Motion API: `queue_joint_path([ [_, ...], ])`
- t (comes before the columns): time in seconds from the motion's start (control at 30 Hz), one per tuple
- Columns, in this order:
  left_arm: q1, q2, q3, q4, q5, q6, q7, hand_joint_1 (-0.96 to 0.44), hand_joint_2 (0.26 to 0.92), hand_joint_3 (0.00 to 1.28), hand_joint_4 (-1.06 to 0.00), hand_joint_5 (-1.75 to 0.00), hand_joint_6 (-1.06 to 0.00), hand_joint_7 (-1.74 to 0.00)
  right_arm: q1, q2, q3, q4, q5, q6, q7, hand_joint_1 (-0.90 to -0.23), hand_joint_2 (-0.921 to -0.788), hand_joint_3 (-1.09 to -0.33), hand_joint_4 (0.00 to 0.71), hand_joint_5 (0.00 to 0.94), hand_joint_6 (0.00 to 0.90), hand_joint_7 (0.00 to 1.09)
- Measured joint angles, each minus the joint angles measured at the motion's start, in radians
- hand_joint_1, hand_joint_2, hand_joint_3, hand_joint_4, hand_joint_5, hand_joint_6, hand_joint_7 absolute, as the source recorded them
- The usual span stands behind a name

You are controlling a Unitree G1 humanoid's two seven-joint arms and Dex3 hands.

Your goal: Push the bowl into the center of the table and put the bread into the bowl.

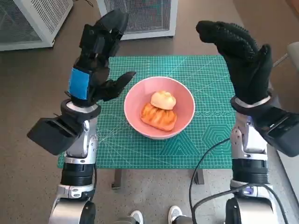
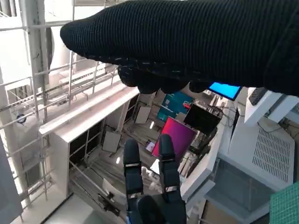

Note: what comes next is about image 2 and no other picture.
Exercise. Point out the robot right hand black glove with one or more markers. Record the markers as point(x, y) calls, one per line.
point(187, 39)

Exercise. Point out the robot left hand blue tape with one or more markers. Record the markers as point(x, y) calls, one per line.
point(154, 210)

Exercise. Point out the white jointed pipes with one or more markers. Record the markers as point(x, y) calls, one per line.
point(151, 179)

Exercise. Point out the black clamp fixture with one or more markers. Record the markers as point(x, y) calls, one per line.
point(108, 204)

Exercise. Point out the monitor with blue screen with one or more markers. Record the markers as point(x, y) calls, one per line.
point(225, 90)

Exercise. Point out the teal poster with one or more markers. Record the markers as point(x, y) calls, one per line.
point(172, 102)

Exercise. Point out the grey square panel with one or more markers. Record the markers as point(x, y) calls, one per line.
point(111, 142)
point(143, 114)

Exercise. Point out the monitor with black screen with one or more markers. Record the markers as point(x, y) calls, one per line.
point(202, 119)

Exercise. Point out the monitor with purple screen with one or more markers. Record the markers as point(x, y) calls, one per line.
point(180, 133)

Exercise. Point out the white long shelf partition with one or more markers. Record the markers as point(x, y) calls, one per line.
point(88, 114)

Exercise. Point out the white mesh cabinet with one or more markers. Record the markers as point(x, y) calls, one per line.
point(271, 154)

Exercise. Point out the green cutting mat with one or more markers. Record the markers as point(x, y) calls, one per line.
point(286, 205)

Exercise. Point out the white metal scaffold frame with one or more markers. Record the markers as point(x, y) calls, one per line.
point(32, 46)

